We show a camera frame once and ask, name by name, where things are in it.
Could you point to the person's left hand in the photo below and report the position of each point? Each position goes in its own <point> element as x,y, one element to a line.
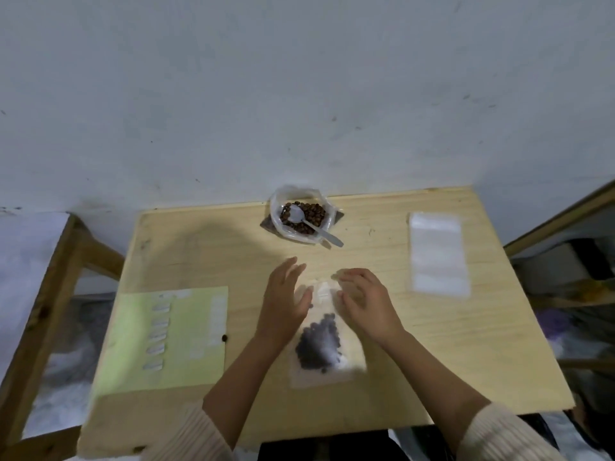
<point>281,312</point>

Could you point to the person's right hand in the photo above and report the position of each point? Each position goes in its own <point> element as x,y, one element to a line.
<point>370,307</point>

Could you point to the person's left thumb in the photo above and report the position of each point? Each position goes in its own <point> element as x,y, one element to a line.
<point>304,300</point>

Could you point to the person's right thumb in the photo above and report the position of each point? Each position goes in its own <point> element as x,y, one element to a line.
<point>344,302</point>

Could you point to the clear zip bag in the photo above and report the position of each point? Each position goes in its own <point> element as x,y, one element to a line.
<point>353,352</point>

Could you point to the person's right forearm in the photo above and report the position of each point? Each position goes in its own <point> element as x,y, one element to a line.
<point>427,379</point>

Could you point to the person's left forearm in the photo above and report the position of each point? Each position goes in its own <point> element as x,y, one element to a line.
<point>240,388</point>

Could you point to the coffee beans in zip bag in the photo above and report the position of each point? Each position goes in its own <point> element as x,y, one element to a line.
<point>317,348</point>

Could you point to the white plastic spoon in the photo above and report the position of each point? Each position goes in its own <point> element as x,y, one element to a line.
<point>317,229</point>

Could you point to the coffee beans in bowl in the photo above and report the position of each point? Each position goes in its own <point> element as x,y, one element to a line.
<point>314,216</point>

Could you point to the clear plastic bowl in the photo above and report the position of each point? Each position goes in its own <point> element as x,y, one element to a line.
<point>276,220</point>

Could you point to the light wooden table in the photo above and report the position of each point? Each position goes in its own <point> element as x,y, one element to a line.
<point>432,355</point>

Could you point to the stack of empty clear bags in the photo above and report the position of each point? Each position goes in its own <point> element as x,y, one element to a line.
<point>438,256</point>

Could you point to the light green paper sheet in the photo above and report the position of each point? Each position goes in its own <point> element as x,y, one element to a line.
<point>187,350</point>

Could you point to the black trousers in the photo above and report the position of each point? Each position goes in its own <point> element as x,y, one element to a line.
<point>331,448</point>

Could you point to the row of small white labels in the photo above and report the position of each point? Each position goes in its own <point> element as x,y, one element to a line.
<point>157,336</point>

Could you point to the cream knit left sleeve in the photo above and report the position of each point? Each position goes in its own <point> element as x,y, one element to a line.
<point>187,439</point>

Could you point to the cream knit sleeve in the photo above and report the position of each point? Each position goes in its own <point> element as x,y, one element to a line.
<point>187,439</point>
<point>509,436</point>

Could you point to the purple bag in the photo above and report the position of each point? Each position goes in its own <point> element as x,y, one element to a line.
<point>552,324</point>

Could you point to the cream knit right sleeve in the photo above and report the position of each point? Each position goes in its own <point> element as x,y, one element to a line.
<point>509,436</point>

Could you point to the wooden shelf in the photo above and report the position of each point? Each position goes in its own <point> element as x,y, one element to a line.
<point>552,225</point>

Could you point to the white plastic sacks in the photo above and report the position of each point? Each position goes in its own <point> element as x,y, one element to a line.
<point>67,374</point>

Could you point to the wooden frame stand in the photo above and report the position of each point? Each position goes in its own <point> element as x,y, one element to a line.
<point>43,312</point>

